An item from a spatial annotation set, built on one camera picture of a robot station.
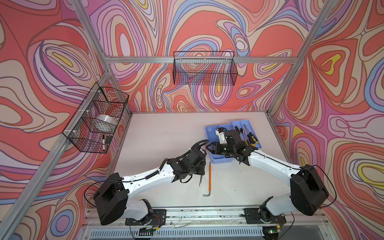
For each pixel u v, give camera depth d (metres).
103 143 0.72
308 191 0.42
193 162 0.61
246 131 0.95
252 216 0.73
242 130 0.93
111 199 0.41
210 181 0.86
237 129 0.95
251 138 0.90
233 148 0.65
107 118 0.74
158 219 0.72
